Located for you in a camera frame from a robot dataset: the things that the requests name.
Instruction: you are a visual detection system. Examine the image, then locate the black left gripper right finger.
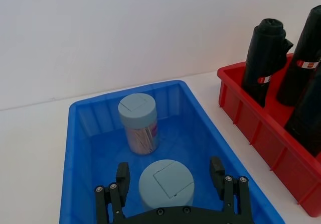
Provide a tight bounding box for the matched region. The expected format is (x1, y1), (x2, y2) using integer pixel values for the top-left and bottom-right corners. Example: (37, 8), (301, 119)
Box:
(209, 156), (253, 216)

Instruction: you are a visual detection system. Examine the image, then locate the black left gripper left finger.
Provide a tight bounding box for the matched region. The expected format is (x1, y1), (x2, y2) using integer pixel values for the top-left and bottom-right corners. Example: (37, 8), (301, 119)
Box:
(94, 162), (130, 224)

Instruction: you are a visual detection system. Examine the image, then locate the toothpick jar with grey-blue lid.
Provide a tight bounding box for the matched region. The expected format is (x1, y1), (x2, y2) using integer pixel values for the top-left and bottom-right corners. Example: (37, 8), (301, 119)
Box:
(117, 92), (159, 156)
(138, 159), (195, 213)

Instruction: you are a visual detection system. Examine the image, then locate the blue plastic bin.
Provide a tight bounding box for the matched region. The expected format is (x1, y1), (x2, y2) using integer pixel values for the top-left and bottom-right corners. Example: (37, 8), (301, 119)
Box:
(59, 80), (286, 224)

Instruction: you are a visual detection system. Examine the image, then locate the red plastic bin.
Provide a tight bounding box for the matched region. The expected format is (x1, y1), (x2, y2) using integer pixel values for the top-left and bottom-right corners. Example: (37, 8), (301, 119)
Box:
(217, 53), (321, 217)

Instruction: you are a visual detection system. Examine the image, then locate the black bag roll with label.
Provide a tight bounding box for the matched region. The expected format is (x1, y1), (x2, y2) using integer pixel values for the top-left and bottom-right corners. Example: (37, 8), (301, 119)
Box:
(284, 65), (321, 158)
(241, 18), (294, 108)
(275, 5), (321, 107)

